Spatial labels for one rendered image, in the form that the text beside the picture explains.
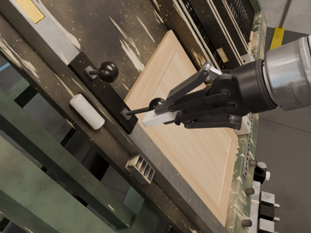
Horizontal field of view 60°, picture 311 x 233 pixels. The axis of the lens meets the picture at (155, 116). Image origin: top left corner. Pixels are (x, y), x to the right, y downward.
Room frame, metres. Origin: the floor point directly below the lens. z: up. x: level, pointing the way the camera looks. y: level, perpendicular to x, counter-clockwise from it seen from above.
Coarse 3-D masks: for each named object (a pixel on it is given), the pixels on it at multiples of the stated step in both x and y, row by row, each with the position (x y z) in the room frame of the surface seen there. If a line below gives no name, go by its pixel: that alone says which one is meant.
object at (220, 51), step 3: (219, 48) 1.12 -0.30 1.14; (222, 48) 1.12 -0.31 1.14; (219, 51) 1.12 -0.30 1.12; (222, 51) 1.12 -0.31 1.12; (219, 54) 1.12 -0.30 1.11; (222, 54) 1.11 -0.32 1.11; (225, 54) 1.11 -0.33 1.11; (222, 57) 1.11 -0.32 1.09; (225, 57) 1.11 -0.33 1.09; (222, 60) 1.11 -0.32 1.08; (225, 60) 1.11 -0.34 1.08; (228, 60) 1.10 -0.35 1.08
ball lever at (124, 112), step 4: (152, 100) 0.40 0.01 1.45; (156, 100) 0.39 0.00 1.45; (160, 100) 0.39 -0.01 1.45; (164, 100) 0.40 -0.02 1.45; (152, 104) 0.39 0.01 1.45; (156, 104) 0.38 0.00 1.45; (124, 108) 0.44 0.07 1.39; (144, 108) 0.41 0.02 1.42; (148, 108) 0.40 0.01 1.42; (152, 108) 0.38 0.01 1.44; (120, 112) 0.43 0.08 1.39; (124, 112) 0.43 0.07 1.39; (128, 112) 0.43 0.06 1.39; (132, 112) 0.42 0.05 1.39; (136, 112) 0.41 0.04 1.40; (140, 112) 0.41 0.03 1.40; (124, 116) 0.42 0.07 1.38; (128, 116) 0.43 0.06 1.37
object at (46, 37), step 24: (0, 0) 0.47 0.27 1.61; (24, 24) 0.46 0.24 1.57; (48, 24) 0.49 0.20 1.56; (48, 48) 0.45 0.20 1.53; (72, 48) 0.49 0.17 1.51; (72, 72) 0.44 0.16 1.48; (144, 144) 0.42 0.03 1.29; (168, 168) 0.40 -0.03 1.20; (168, 192) 0.37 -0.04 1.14; (192, 192) 0.39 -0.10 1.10; (192, 216) 0.35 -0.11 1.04
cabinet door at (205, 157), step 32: (160, 64) 0.70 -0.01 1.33; (192, 64) 0.85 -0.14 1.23; (128, 96) 0.53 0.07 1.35; (160, 96) 0.61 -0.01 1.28; (160, 128) 0.52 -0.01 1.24; (224, 128) 0.75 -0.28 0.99; (192, 160) 0.51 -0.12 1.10; (224, 160) 0.62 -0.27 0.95; (224, 192) 0.49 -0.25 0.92; (224, 224) 0.39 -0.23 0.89
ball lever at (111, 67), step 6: (90, 66) 0.46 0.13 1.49; (102, 66) 0.38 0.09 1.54; (108, 66) 0.38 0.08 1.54; (114, 66) 0.38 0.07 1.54; (84, 72) 0.45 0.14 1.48; (90, 72) 0.44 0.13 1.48; (96, 72) 0.41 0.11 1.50; (102, 72) 0.37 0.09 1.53; (108, 72) 0.37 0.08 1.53; (114, 72) 0.37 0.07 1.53; (90, 78) 0.44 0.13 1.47; (102, 78) 0.37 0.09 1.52; (108, 78) 0.37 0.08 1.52; (114, 78) 0.37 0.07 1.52
